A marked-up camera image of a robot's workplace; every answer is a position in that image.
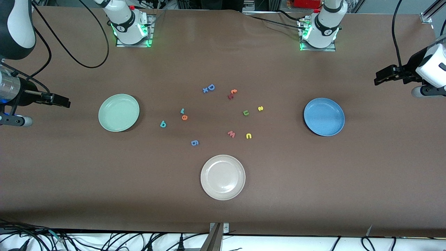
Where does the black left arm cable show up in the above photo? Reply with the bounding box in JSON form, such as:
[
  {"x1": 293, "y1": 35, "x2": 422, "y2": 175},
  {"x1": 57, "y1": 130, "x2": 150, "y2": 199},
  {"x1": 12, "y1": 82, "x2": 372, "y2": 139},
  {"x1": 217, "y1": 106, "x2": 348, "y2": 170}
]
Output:
[{"x1": 391, "y1": 0, "x2": 405, "y2": 70}]

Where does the blue plate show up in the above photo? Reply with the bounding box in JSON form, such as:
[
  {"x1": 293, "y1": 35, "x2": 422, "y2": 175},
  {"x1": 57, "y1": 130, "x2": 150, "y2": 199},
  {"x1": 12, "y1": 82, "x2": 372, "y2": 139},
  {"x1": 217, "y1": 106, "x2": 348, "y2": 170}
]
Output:
[{"x1": 303, "y1": 98, "x2": 345, "y2": 137}]

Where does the beige plate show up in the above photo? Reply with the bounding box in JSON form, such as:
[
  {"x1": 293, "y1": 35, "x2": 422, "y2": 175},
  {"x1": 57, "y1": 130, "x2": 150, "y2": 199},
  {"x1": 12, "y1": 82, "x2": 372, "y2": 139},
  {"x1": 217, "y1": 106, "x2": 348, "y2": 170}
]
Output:
[{"x1": 200, "y1": 154, "x2": 246, "y2": 201}]

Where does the metal table edge bracket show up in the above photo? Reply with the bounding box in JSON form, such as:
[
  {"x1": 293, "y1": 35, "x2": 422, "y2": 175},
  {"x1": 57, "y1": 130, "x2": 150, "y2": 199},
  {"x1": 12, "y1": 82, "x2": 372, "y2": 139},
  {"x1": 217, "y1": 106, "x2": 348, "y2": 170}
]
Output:
[{"x1": 200, "y1": 222, "x2": 230, "y2": 251}]

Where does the aluminium frame profile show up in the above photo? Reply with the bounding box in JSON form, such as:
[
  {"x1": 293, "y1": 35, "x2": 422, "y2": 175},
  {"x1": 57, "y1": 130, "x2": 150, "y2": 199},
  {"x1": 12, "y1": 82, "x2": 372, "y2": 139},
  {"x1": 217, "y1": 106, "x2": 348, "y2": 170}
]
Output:
[{"x1": 420, "y1": 0, "x2": 446, "y2": 24}]

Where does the mint green plate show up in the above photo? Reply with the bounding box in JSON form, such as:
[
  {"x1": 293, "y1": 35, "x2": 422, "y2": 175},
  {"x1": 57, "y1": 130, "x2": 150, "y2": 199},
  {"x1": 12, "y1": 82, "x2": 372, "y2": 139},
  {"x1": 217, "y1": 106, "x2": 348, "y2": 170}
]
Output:
[{"x1": 98, "y1": 93, "x2": 140, "y2": 132}]

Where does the brown table cover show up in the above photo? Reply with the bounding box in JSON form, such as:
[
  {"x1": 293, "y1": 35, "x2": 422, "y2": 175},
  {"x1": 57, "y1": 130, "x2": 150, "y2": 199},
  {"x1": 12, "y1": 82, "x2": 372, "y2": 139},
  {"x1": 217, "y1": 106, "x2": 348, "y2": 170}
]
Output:
[{"x1": 0, "y1": 5, "x2": 446, "y2": 238}]

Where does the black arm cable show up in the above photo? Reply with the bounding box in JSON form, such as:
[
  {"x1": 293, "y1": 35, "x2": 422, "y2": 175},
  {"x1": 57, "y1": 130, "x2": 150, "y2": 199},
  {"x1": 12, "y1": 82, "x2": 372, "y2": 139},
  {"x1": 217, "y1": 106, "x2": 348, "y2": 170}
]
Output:
[
  {"x1": 0, "y1": 0, "x2": 110, "y2": 94},
  {"x1": 391, "y1": 0, "x2": 405, "y2": 70}
]

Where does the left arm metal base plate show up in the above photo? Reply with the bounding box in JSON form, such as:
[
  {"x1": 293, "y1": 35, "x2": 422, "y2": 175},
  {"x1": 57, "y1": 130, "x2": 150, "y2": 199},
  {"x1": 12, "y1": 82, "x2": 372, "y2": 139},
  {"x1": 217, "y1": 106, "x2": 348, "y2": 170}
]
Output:
[{"x1": 298, "y1": 17, "x2": 337, "y2": 52}]

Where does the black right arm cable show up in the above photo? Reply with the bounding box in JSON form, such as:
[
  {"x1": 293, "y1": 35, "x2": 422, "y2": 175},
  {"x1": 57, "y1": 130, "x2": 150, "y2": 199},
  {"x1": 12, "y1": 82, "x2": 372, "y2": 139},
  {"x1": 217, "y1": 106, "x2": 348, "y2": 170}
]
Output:
[{"x1": 0, "y1": 0, "x2": 110, "y2": 94}]

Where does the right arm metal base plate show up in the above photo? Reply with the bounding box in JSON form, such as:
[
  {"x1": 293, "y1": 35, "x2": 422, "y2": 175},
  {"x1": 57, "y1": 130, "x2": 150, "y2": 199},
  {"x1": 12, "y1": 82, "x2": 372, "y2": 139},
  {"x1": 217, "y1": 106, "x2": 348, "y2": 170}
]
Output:
[{"x1": 116, "y1": 14, "x2": 155, "y2": 48}]

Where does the red box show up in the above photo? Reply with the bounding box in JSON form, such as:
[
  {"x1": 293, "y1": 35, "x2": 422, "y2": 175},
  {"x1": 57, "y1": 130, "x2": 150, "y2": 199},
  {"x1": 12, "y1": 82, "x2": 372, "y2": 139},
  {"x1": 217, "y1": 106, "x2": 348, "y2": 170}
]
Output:
[{"x1": 294, "y1": 0, "x2": 321, "y2": 9}]

